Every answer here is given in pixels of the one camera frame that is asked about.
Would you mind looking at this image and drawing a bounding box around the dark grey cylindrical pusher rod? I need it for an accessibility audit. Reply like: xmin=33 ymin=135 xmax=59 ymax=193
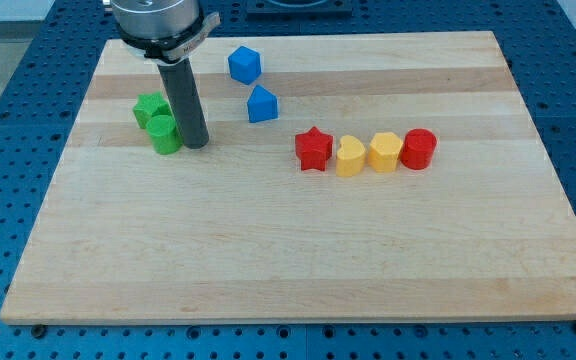
xmin=158 ymin=59 xmax=209 ymax=149

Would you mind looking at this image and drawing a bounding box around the green star block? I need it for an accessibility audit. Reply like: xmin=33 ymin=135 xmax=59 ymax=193
xmin=132 ymin=91 xmax=172 ymax=129

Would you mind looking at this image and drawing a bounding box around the red star block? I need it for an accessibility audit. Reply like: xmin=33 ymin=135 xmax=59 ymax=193
xmin=295 ymin=127 xmax=333 ymax=171

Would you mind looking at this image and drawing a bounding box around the green cylinder block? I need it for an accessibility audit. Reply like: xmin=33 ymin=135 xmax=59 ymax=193
xmin=146 ymin=115 xmax=183 ymax=155

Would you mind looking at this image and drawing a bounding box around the blue cube block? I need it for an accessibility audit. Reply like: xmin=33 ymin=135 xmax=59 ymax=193
xmin=228 ymin=46 xmax=262 ymax=85

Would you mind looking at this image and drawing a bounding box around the blue pentagon house block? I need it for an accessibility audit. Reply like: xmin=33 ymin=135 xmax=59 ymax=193
xmin=247 ymin=85 xmax=279 ymax=123

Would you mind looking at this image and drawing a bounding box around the yellow heart block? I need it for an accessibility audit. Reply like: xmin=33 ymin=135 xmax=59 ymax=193
xmin=335 ymin=135 xmax=366 ymax=177

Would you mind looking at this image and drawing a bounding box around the yellow hexagon block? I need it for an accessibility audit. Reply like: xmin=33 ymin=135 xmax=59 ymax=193
xmin=368 ymin=132 xmax=403 ymax=173

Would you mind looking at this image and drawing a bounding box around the light wooden board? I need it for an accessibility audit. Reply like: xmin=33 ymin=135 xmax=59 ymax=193
xmin=0 ymin=31 xmax=576 ymax=325

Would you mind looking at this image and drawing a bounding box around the red cylinder block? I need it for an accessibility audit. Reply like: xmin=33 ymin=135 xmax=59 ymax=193
xmin=400 ymin=128 xmax=437 ymax=170

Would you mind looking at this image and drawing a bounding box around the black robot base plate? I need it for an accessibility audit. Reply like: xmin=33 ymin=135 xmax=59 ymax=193
xmin=246 ymin=0 xmax=353 ymax=20

